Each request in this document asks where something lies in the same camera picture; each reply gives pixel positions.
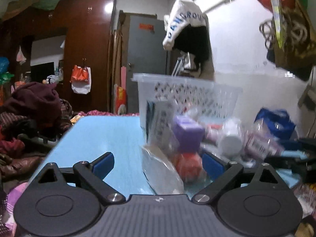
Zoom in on dark hanging bag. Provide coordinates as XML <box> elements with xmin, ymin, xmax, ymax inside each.
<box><xmin>267</xmin><ymin>0</ymin><xmax>315</xmax><ymax>82</ymax></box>

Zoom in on purple barcode box in bag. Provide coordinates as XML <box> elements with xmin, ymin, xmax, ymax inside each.
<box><xmin>244</xmin><ymin>119</ymin><xmax>284</xmax><ymax>161</ymax></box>

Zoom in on white round bottle in bag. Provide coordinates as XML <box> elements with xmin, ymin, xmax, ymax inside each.
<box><xmin>217</xmin><ymin>118</ymin><xmax>245</xmax><ymax>158</ymax></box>

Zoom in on red item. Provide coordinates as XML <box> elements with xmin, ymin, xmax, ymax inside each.
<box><xmin>171</xmin><ymin>153</ymin><xmax>207</xmax><ymax>184</ymax></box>

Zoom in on white black hanging jacket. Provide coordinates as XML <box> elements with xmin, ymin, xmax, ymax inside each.
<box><xmin>162</xmin><ymin>0</ymin><xmax>215</xmax><ymax>80</ymax></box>

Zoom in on red yellow printed bag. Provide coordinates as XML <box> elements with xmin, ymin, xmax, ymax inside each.
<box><xmin>114</xmin><ymin>85</ymin><xmax>127</xmax><ymax>115</ymax></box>

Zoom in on dark red wooden wardrobe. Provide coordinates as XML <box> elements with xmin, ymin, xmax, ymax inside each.
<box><xmin>11</xmin><ymin>0</ymin><xmax>116</xmax><ymax>111</ymax></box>

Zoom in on maroon clothes pile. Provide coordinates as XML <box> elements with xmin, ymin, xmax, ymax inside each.
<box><xmin>1</xmin><ymin>82</ymin><xmax>73</xmax><ymax>182</ymax></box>

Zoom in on metal crutches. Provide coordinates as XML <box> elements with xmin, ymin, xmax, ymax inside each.
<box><xmin>171</xmin><ymin>55</ymin><xmax>191</xmax><ymax>76</ymax></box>

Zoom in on purple cube box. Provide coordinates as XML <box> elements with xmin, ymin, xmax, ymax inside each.
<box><xmin>172</xmin><ymin>116</ymin><xmax>205</xmax><ymax>153</ymax></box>

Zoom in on grey metal door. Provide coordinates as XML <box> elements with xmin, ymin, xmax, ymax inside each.
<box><xmin>126</xmin><ymin>14</ymin><xmax>167</xmax><ymax>113</ymax></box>

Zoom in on blue shopping bag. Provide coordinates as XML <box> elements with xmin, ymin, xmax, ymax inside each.
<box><xmin>254</xmin><ymin>108</ymin><xmax>296</xmax><ymax>141</ymax></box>

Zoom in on red white hanging bag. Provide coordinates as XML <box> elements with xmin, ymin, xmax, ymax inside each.
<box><xmin>70</xmin><ymin>65</ymin><xmax>92</xmax><ymax>95</ymax></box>

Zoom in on coiled grey cable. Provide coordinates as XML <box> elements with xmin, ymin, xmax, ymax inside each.
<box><xmin>259</xmin><ymin>4</ymin><xmax>309</xmax><ymax>53</ymax></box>

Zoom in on white plastic lattice basket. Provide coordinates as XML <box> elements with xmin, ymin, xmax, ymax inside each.
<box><xmin>132</xmin><ymin>73</ymin><xmax>243</xmax><ymax>128</ymax></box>

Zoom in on white medicine box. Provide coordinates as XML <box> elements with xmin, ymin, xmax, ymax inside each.
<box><xmin>146</xmin><ymin>100</ymin><xmax>179</xmax><ymax>156</ymax></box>

